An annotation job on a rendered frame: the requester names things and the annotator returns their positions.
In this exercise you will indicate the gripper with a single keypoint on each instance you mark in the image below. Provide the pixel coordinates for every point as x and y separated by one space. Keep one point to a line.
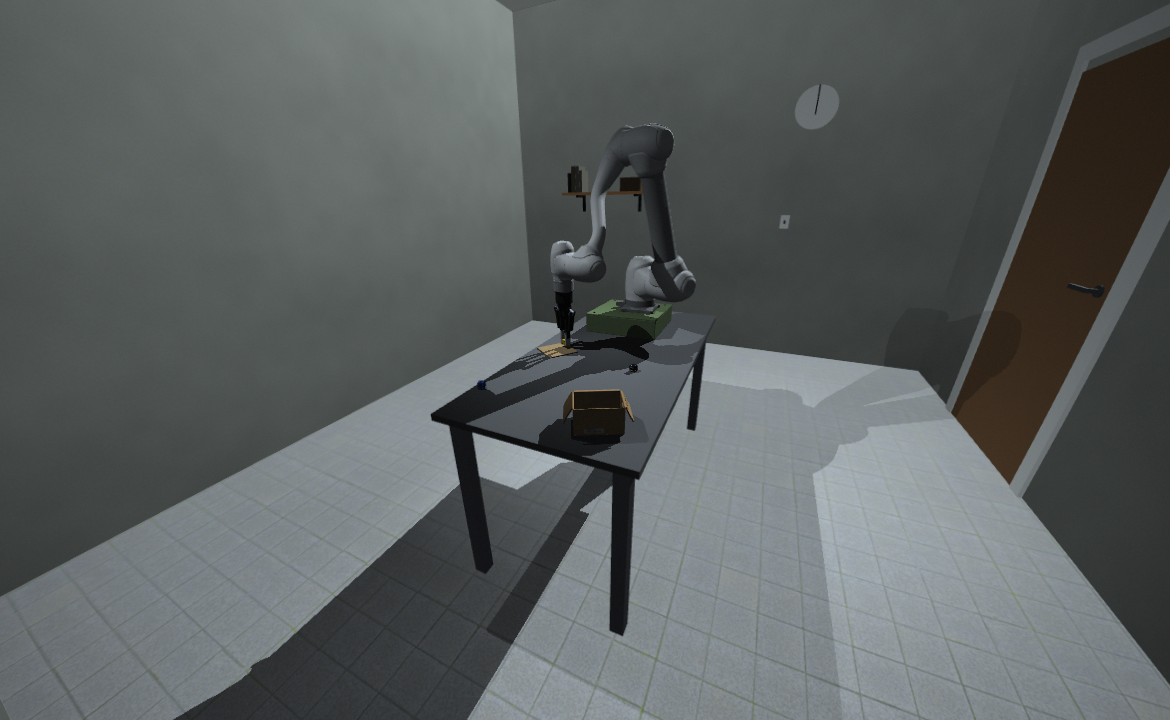
565 320

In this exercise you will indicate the tan textured mat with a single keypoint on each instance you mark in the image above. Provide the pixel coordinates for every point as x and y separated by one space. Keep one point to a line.
557 350

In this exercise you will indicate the open brown cardboard box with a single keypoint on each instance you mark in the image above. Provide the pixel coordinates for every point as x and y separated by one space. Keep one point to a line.
593 422

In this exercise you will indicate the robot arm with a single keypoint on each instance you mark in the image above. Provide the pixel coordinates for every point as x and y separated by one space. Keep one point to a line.
646 148

